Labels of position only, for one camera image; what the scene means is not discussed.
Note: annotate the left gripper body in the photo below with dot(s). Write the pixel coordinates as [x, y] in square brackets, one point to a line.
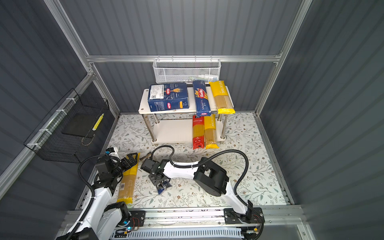
[117, 171]

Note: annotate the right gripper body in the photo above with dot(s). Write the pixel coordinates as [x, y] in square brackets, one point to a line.
[152, 178]

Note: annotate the clear blue spaghetti bag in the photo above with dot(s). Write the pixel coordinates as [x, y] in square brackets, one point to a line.
[163, 187]

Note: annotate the yellow spaghetti bag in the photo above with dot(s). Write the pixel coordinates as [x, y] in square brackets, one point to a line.
[127, 186]

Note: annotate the red spaghetti bag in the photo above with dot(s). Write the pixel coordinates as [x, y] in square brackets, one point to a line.
[198, 132]

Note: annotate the yellow Pasta Time bag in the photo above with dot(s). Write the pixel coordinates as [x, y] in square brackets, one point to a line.
[222, 99]
[210, 132]

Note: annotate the dark blue Barilla box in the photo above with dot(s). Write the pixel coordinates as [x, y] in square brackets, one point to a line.
[166, 97]

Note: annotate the blue Barilla spaghetti box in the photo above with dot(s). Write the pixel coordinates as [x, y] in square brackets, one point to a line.
[201, 99]

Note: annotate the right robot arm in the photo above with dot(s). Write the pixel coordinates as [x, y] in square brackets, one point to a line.
[210, 177]

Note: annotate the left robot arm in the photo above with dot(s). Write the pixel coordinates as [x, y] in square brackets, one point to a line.
[99, 219]

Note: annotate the white two-tier shelf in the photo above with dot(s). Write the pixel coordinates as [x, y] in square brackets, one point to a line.
[168, 131]

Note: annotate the yellow tag in basket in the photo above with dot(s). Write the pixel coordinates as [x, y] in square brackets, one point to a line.
[97, 123]

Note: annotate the floral table mat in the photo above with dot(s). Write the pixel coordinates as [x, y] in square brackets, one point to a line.
[260, 185]

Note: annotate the items in white basket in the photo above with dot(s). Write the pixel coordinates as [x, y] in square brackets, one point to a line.
[206, 78]

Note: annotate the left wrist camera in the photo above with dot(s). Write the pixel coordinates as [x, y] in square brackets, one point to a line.
[112, 151]

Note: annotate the black wire basket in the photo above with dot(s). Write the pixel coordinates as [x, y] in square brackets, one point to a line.
[67, 136]

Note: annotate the white wire mesh basket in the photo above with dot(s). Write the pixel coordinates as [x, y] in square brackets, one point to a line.
[166, 71]

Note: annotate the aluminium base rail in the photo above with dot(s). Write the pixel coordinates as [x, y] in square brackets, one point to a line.
[215, 217]

